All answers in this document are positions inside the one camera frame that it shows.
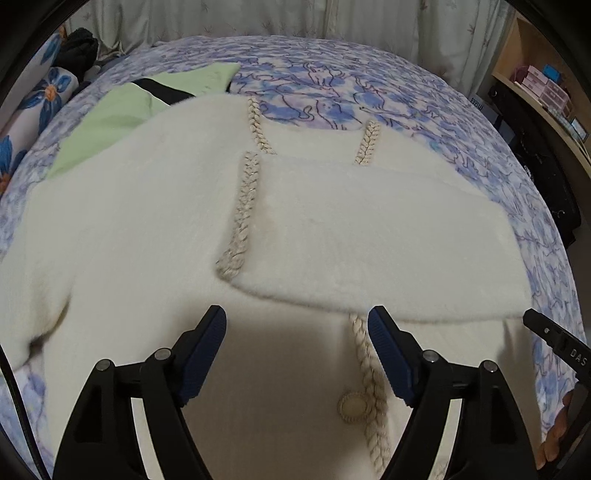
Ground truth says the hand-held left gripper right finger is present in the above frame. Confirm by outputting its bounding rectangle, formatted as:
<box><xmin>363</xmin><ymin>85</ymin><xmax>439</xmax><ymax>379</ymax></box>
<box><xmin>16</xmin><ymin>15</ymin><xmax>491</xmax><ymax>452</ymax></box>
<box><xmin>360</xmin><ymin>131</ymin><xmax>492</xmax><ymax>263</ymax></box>
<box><xmin>368</xmin><ymin>305</ymin><xmax>539</xmax><ymax>480</ymax></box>

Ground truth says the white floral curtain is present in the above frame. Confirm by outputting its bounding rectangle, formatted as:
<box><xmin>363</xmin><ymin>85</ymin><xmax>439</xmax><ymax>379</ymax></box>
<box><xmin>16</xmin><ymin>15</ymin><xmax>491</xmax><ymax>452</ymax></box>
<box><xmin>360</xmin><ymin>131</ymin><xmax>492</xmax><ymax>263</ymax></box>
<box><xmin>62</xmin><ymin>0</ymin><xmax>525</xmax><ymax>88</ymax></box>

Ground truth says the dark clothes pile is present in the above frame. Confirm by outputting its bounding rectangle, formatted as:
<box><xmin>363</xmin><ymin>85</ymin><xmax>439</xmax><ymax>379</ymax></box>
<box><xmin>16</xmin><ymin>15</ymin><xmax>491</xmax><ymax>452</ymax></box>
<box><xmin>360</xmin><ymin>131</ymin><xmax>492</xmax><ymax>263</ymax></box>
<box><xmin>61</xmin><ymin>28</ymin><xmax>100</xmax><ymax>80</ymax></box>

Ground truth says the person's right hand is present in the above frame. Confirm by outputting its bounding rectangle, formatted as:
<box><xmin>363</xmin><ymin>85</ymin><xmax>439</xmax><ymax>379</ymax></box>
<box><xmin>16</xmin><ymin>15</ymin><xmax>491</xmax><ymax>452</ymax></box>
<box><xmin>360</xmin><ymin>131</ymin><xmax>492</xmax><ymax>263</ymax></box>
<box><xmin>536</xmin><ymin>388</ymin><xmax>576</xmax><ymax>470</ymax></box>

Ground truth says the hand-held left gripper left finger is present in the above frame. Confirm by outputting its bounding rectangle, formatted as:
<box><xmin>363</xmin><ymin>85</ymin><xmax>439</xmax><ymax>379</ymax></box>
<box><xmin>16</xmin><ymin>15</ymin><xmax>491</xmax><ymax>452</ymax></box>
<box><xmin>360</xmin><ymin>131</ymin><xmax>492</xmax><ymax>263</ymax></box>
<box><xmin>53</xmin><ymin>305</ymin><xmax>228</xmax><ymax>480</ymax></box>

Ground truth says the white cardboard box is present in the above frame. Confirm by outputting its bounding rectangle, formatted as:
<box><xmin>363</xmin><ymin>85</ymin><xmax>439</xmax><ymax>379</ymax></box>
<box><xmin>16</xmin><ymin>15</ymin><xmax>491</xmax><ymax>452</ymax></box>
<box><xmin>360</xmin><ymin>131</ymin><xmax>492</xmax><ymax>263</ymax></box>
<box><xmin>468</xmin><ymin>94</ymin><xmax>496</xmax><ymax>121</ymax></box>

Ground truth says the white fluffy cardigan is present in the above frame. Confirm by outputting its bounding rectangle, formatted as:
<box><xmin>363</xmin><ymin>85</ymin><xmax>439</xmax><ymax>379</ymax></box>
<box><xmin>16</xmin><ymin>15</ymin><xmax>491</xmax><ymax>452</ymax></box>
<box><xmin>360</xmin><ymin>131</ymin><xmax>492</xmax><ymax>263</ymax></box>
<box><xmin>0</xmin><ymin>90</ymin><xmax>544</xmax><ymax>480</ymax></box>

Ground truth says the stack of pink boxes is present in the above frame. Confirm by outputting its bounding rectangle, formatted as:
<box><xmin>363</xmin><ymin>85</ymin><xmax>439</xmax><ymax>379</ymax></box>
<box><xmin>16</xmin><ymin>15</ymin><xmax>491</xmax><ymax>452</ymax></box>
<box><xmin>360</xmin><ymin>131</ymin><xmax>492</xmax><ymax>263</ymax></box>
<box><xmin>521</xmin><ymin>65</ymin><xmax>570</xmax><ymax>109</ymax></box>

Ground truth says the blue floral pillow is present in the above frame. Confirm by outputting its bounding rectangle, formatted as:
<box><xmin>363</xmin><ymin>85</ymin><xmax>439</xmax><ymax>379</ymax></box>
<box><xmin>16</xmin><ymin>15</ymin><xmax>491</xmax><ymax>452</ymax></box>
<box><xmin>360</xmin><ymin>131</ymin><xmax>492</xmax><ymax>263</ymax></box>
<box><xmin>0</xmin><ymin>27</ymin><xmax>80</xmax><ymax>195</ymax></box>

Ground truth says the wooden shelf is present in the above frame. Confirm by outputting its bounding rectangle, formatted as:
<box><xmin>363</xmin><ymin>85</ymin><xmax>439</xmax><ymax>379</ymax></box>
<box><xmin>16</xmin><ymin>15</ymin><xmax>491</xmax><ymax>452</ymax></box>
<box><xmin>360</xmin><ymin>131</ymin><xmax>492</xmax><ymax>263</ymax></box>
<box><xmin>491</xmin><ymin>13</ymin><xmax>591</xmax><ymax>172</ymax></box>

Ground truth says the black clothing pile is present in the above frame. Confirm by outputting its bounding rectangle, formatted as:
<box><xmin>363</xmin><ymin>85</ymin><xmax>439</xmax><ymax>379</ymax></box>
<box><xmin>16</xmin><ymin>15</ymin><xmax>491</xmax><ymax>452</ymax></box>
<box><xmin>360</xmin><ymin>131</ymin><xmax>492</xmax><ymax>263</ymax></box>
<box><xmin>487</xmin><ymin>84</ymin><xmax>583</xmax><ymax>247</ymax></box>

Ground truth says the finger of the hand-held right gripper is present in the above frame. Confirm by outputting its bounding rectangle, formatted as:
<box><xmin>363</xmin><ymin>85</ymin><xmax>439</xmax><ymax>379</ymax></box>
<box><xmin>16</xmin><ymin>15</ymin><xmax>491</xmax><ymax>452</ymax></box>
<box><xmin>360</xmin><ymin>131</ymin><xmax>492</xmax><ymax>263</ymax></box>
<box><xmin>523</xmin><ymin>308</ymin><xmax>565</xmax><ymax>348</ymax></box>

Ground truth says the light green garment black trim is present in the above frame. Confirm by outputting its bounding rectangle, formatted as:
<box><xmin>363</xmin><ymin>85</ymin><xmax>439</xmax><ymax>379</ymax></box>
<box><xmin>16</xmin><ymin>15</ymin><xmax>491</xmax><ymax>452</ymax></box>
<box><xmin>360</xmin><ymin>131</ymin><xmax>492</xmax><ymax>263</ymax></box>
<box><xmin>48</xmin><ymin>63</ymin><xmax>241</xmax><ymax>179</ymax></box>

